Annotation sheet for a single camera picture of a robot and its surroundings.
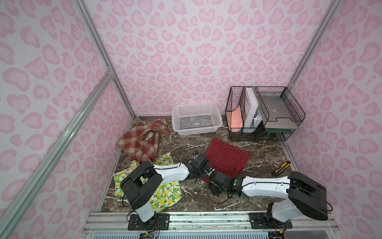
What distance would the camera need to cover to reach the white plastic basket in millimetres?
1054

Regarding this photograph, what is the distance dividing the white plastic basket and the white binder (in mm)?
175

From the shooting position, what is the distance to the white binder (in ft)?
3.04
